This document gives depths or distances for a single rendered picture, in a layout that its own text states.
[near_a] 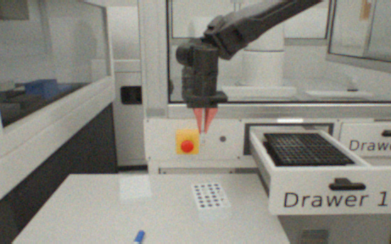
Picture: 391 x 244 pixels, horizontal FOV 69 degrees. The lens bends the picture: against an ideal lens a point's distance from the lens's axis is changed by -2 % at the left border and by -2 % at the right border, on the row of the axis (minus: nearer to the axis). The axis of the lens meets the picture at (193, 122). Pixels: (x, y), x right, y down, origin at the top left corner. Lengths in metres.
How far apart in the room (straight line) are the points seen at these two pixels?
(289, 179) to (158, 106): 0.46
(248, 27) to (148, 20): 0.34
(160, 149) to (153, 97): 0.18
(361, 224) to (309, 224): 0.20
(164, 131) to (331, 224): 0.71
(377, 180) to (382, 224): 0.60
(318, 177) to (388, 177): 0.15
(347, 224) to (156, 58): 0.91
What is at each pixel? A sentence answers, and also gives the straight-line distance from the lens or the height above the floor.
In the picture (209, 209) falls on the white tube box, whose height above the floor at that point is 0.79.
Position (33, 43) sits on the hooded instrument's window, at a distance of 1.07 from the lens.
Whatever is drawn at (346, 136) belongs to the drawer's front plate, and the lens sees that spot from 1.05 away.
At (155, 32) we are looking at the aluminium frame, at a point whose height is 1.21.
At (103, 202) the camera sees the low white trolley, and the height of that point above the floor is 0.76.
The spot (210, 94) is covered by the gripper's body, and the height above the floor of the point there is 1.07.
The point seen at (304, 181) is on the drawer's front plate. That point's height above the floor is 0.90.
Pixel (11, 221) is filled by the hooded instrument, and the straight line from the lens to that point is 1.01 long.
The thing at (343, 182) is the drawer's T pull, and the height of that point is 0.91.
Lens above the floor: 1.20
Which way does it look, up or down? 17 degrees down
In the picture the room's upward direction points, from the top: straight up
